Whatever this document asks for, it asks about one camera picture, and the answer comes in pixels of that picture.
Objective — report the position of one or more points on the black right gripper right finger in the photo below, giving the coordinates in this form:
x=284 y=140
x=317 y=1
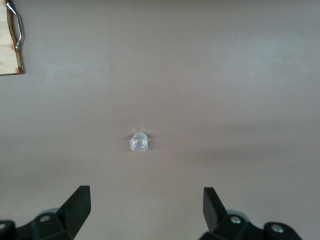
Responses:
x=215 y=215

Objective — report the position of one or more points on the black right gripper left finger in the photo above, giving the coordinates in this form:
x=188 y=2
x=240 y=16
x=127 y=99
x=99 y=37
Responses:
x=75 y=212

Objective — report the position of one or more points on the small clear glass cup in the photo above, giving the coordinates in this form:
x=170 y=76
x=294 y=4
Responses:
x=139 y=142

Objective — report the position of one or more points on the brown paper table cover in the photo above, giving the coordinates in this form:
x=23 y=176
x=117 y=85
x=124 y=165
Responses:
x=200 y=75

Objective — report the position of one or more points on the wooden cutting board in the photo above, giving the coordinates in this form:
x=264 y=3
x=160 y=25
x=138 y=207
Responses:
x=5 y=37

